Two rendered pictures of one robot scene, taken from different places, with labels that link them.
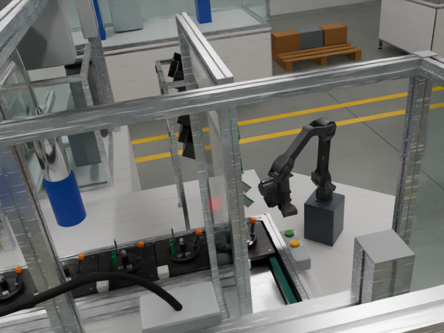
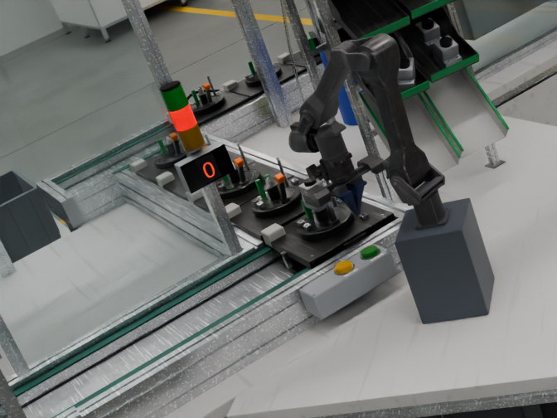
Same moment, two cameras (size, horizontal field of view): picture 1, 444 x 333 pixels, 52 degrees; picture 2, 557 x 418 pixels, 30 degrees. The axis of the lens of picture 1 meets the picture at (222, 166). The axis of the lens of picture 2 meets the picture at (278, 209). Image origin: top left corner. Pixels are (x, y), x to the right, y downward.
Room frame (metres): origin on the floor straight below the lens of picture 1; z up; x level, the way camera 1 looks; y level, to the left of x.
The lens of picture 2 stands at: (1.03, -2.25, 1.98)
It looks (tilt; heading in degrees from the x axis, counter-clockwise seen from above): 22 degrees down; 79
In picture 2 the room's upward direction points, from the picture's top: 21 degrees counter-clockwise
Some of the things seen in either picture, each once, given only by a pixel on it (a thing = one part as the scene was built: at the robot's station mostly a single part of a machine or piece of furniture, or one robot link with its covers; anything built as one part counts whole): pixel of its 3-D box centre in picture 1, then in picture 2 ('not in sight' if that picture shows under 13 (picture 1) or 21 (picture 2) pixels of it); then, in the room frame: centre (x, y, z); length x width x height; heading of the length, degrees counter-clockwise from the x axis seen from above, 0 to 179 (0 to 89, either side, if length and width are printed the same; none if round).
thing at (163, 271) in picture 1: (182, 245); (273, 190); (1.52, 0.20, 1.01); 0.24 x 0.24 x 0.13; 9
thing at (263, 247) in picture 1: (241, 242); (327, 229); (1.56, -0.05, 0.96); 0.24 x 0.24 x 0.02; 9
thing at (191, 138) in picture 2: not in sight; (191, 136); (1.35, 0.04, 1.28); 0.05 x 0.05 x 0.05
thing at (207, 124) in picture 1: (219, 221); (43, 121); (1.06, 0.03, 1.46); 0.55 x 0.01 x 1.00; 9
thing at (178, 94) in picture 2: not in sight; (174, 97); (1.35, 0.04, 1.38); 0.05 x 0.05 x 0.05
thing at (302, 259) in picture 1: (294, 249); (348, 280); (1.51, -0.27, 0.93); 0.21 x 0.07 x 0.06; 9
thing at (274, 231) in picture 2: not in sight; (274, 235); (1.45, 0.03, 0.97); 0.05 x 0.05 x 0.04; 9
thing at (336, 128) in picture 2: (282, 180); (328, 137); (1.58, -0.24, 1.24); 0.09 x 0.06 x 0.07; 114
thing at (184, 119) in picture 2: not in sight; (182, 117); (1.35, 0.04, 1.33); 0.05 x 0.05 x 0.05
